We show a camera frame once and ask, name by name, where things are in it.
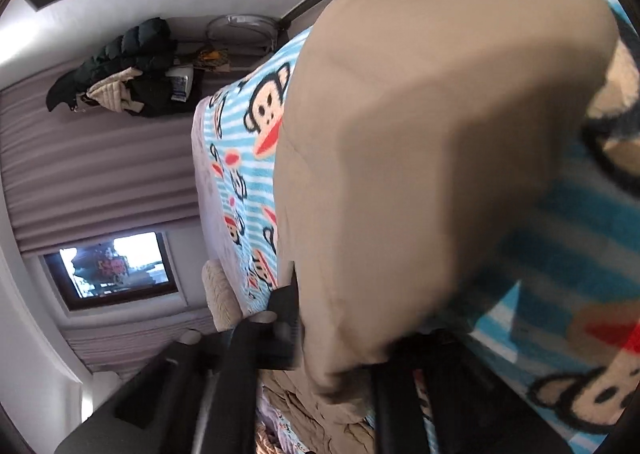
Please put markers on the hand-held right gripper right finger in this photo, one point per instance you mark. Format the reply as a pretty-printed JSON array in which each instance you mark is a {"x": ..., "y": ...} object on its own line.
[{"x": 460, "y": 404}]

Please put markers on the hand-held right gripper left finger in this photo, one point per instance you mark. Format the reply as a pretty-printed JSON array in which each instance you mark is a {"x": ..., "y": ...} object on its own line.
[{"x": 282, "y": 329}]

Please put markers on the tan hooded puffer jacket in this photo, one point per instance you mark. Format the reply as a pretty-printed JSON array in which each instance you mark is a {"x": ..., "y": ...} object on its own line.
[{"x": 425, "y": 133}]

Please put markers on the round cream cushion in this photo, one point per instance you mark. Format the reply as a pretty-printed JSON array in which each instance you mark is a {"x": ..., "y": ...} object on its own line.
[{"x": 220, "y": 294}]

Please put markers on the printed white cloth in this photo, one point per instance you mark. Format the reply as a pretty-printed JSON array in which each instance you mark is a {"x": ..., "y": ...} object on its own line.
[{"x": 280, "y": 434}]

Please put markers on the grey-lilac curtain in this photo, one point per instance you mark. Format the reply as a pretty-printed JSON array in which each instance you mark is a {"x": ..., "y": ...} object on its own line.
[
  {"x": 130, "y": 339},
  {"x": 75, "y": 173}
]

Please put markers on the striped monkey print blanket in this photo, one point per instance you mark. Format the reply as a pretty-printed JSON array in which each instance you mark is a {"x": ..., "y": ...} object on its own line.
[{"x": 550, "y": 254}]

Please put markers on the black garment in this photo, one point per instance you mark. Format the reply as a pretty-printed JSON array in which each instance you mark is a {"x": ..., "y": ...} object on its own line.
[{"x": 155, "y": 96}]

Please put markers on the white box with blue label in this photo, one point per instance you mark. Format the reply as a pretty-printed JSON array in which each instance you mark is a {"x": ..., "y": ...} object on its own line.
[{"x": 180, "y": 82}]

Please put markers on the brown patterned bag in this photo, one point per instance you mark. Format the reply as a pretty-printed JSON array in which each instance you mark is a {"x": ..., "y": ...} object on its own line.
[{"x": 210, "y": 58}]

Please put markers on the beige quilted jacket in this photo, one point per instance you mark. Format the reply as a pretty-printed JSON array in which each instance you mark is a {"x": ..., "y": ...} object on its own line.
[{"x": 110, "y": 93}]

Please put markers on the round clear container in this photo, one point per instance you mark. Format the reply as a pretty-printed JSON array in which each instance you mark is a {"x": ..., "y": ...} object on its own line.
[{"x": 240, "y": 28}]

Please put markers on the black puffer jacket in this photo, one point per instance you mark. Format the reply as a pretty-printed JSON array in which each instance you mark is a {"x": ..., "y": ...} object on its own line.
[{"x": 125, "y": 48}]

